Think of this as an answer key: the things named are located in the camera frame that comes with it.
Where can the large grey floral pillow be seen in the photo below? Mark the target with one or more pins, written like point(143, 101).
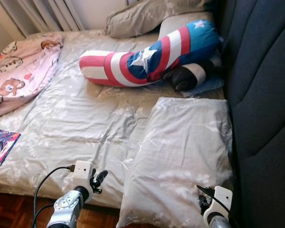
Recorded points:
point(180, 152)

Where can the pink blue comic book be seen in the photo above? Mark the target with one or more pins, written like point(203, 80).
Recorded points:
point(2, 146)

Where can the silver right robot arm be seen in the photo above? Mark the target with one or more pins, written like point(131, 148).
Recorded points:
point(217, 222)

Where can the bed with grey floral sheet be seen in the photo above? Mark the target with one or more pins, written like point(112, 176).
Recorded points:
point(85, 128)

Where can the blue folded cloth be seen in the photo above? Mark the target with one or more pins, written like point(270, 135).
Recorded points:
point(209, 88)

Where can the pink cartoon bear blanket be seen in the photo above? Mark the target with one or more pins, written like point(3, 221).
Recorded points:
point(19, 76)

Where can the dark grey upholstered panel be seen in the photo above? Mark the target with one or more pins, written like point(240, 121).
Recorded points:
point(261, 95)

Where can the black white rolled cushion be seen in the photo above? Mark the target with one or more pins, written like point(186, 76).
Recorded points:
point(185, 78)

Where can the red white striped star bolster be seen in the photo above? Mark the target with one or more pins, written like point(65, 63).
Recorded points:
point(171, 52)

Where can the grey pleated curtain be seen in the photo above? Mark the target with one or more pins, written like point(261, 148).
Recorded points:
point(47, 14)

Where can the plain light grey pillow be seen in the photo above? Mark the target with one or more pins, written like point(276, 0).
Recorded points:
point(173, 23)

